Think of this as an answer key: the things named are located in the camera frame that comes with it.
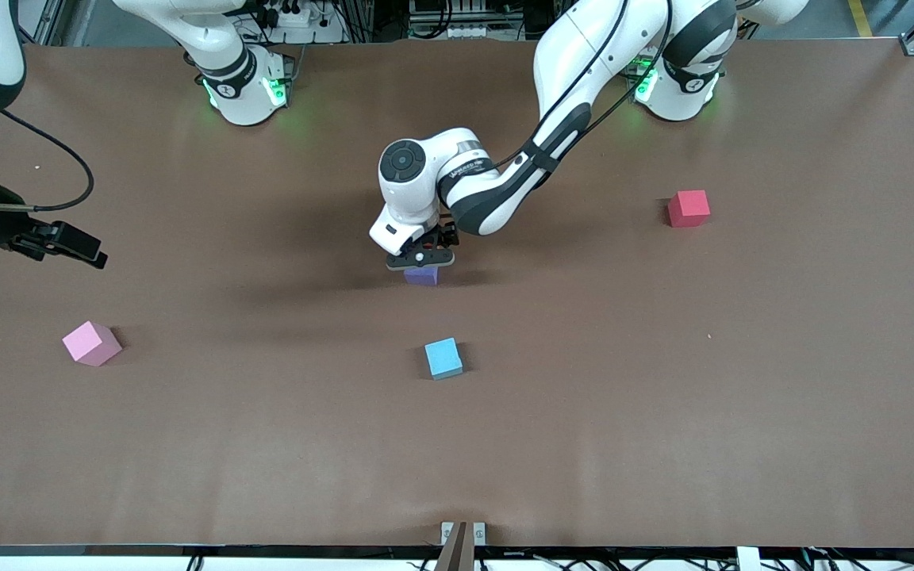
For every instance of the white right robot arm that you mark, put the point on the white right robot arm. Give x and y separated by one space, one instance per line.
243 87

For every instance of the brown tapered pole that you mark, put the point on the brown tapered pole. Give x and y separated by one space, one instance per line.
457 551

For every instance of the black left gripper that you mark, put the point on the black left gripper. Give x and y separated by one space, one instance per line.
447 231

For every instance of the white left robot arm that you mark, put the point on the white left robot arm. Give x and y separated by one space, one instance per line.
576 55

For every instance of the black electronics rack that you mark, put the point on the black electronics rack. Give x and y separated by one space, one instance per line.
465 20

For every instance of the small white box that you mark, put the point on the small white box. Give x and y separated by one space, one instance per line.
747 560

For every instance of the blue foam cube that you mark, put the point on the blue foam cube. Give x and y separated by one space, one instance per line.
443 357

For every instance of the white power strip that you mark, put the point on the white power strip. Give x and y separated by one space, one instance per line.
298 17

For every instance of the red foam cube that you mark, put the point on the red foam cube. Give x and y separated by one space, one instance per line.
689 208

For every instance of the purple foam cube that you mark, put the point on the purple foam cube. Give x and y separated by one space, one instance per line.
423 277

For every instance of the light pink foam cube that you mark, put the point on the light pink foam cube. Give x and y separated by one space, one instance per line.
90 342

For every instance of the metal clamp bracket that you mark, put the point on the metal clamp bracket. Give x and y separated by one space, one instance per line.
447 531

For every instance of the brown table cover sheet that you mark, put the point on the brown table cover sheet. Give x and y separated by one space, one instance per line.
584 460

